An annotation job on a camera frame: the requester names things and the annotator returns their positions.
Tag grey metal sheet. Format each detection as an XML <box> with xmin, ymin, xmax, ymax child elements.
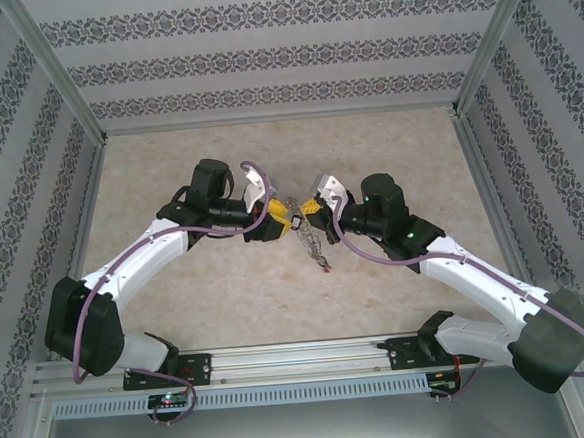
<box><xmin>34</xmin><ymin>382</ymin><xmax>584</xmax><ymax>438</ymax></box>

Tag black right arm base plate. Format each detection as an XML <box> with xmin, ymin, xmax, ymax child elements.
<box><xmin>387</xmin><ymin>330</ymin><xmax>482</xmax><ymax>373</ymax></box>

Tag slotted grey cable duct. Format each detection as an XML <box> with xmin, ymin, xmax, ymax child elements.
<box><xmin>51</xmin><ymin>373</ymin><xmax>432</xmax><ymax>422</ymax></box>

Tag aluminium frame rail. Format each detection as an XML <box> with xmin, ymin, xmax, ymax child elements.
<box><xmin>102</xmin><ymin>97</ymin><xmax>459</xmax><ymax>139</ymax></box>
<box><xmin>53</xmin><ymin>139</ymin><xmax>121</xmax><ymax>296</ymax></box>
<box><xmin>450</xmin><ymin>106</ymin><xmax>542</xmax><ymax>308</ymax></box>

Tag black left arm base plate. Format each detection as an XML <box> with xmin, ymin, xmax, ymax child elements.
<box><xmin>120</xmin><ymin>352</ymin><xmax>214</xmax><ymax>392</ymax></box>

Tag large wire ring with keyrings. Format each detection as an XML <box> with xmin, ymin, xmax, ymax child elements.
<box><xmin>282</xmin><ymin>192</ymin><xmax>335</xmax><ymax>275</ymax></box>

